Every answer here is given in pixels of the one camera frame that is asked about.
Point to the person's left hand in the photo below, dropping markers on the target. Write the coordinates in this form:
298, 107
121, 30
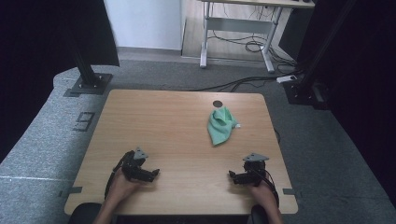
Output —
120, 188

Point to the black box under desk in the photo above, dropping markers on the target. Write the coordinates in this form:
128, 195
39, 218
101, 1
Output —
292, 31

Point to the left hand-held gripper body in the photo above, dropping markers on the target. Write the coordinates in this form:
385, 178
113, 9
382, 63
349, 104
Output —
133, 166

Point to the black curtain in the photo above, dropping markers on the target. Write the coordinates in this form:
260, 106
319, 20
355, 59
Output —
367, 77
37, 46

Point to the green cloth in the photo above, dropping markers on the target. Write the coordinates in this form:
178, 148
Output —
221, 126

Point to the white power strip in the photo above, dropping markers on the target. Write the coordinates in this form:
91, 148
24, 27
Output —
286, 79

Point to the black metal stand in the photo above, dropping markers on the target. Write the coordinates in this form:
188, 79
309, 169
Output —
306, 93
91, 82

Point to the grey carpet mat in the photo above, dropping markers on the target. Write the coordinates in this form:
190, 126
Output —
37, 140

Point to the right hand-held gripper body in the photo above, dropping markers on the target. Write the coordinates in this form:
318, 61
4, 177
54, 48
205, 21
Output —
256, 170

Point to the dark round table grommet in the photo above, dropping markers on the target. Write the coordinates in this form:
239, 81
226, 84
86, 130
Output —
217, 104

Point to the black chair armrest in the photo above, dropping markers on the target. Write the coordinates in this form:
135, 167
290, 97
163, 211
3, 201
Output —
257, 215
83, 214

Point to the person's right hand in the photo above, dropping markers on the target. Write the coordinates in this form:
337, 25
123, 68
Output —
264, 194

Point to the white metal desk frame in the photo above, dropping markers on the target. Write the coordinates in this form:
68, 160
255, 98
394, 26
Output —
239, 25

